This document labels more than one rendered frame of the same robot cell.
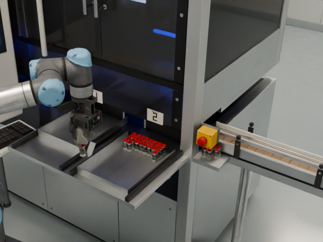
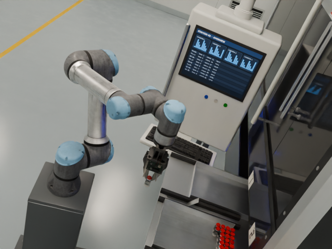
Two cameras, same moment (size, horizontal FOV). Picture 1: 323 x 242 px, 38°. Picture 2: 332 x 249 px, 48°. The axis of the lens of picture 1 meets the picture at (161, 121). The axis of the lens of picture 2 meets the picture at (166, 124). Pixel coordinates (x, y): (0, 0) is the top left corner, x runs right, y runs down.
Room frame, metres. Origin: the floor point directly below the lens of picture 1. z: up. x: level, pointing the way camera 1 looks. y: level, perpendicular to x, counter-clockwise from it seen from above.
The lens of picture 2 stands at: (0.80, -0.61, 2.12)
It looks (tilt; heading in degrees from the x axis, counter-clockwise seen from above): 34 degrees down; 57
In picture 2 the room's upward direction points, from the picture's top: 21 degrees clockwise
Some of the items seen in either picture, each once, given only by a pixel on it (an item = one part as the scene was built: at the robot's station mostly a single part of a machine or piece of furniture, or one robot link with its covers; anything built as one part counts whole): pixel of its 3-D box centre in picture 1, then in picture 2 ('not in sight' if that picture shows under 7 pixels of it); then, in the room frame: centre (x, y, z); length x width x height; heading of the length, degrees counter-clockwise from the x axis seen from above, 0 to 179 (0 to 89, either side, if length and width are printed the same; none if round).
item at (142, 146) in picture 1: (142, 148); (220, 243); (1.73, 0.08, 0.90); 0.18 x 0.02 x 0.05; 57
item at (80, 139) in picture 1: (81, 139); (145, 171); (1.37, 0.27, 1.17); 0.06 x 0.03 x 0.09; 57
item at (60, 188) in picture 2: not in sight; (65, 177); (1.16, 0.57, 0.84); 0.15 x 0.15 x 0.10
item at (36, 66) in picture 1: (48, 72); (150, 102); (1.35, 0.36, 1.43); 0.11 x 0.11 x 0.08; 16
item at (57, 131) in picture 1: (84, 125); (224, 190); (1.91, 0.36, 0.90); 0.34 x 0.26 x 0.04; 148
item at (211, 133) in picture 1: (207, 136); not in sight; (1.70, -0.20, 1.00); 0.08 x 0.07 x 0.07; 148
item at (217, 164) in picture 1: (213, 157); not in sight; (1.73, -0.23, 0.87); 0.14 x 0.13 x 0.02; 148
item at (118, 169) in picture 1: (127, 161); (195, 235); (1.64, 0.14, 0.90); 0.34 x 0.26 x 0.04; 147
